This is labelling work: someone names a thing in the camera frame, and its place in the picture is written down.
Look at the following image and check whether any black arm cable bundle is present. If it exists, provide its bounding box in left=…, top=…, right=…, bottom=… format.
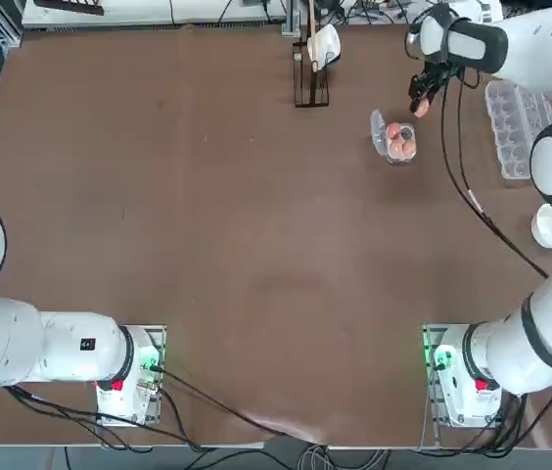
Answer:
left=402, top=4, right=550, bottom=280

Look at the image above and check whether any transparent twelve-slot egg tray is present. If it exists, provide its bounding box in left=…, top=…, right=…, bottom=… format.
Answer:
left=483, top=79, right=552, bottom=190

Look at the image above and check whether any dark ridged adapter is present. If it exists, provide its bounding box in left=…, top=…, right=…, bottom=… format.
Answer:
left=34, top=0, right=107, bottom=15

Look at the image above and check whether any aluminium frame post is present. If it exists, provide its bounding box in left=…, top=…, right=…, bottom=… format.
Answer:
left=280, top=0, right=306, bottom=36

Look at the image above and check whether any black base cable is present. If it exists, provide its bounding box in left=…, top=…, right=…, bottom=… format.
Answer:
left=156, top=366, right=329, bottom=447

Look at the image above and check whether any clear four-slot egg tray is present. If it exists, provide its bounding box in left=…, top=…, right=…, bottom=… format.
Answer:
left=370, top=108, right=419, bottom=166

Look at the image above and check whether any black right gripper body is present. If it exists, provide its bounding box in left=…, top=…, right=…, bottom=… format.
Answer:
left=410, top=62, right=456, bottom=94

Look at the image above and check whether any black wire cup rack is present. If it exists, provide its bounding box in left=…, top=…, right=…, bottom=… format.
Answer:
left=291, top=0, right=332, bottom=109

